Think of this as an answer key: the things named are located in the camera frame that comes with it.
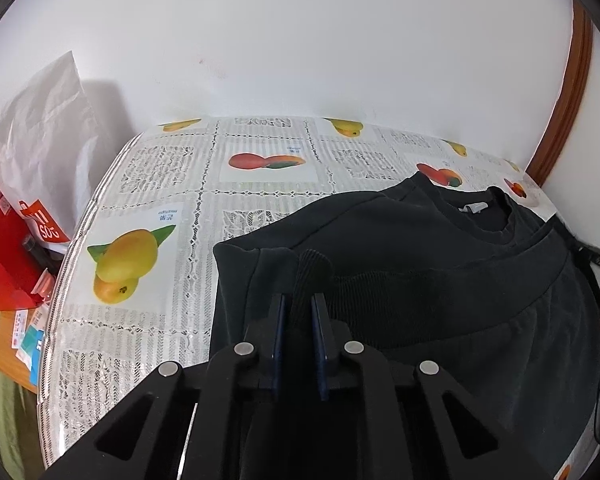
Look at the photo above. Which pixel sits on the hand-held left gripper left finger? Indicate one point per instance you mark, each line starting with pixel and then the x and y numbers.
pixel 280 350

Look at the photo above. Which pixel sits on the red paper bag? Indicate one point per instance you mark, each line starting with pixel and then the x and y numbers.
pixel 0 240

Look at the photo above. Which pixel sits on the fruit print lace tablecloth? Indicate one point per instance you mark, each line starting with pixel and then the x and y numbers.
pixel 180 170

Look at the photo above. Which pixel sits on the small red white bag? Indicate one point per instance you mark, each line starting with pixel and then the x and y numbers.
pixel 45 225

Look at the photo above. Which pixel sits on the white plastic bag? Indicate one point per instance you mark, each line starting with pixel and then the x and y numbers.
pixel 45 125

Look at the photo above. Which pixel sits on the black sweatshirt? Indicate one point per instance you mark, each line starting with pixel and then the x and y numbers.
pixel 430 285

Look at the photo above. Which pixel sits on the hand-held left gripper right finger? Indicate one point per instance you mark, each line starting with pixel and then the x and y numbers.
pixel 321 350

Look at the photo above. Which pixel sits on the blue white small box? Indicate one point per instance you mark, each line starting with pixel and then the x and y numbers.
pixel 30 347

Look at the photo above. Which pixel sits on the brown wooden door frame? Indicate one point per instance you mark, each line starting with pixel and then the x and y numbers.
pixel 570 100

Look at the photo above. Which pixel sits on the green cloth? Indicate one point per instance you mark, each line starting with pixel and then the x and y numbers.
pixel 10 435

